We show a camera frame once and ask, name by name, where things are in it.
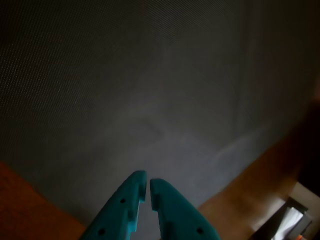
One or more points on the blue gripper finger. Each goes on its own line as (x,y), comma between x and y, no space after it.
(175,215)
(120,210)

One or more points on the grey mat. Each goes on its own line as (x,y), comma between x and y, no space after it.
(150,100)

